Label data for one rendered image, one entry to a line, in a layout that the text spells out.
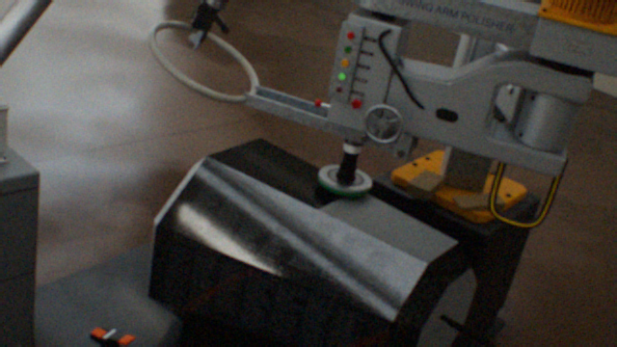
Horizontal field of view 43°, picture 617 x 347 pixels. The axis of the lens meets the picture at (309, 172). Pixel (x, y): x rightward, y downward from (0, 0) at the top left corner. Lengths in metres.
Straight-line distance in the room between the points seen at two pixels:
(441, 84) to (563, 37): 0.44
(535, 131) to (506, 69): 0.24
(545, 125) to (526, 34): 0.33
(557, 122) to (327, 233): 0.90
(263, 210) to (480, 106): 0.90
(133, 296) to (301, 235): 1.12
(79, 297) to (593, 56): 2.40
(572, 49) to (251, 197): 1.29
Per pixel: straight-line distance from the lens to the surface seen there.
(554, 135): 2.84
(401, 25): 2.81
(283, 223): 2.97
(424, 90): 2.83
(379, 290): 2.79
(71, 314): 3.65
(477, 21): 2.73
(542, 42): 2.72
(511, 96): 3.01
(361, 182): 3.10
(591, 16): 2.73
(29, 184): 2.98
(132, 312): 3.68
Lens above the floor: 2.22
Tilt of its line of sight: 25 degrees down
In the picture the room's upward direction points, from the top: 12 degrees clockwise
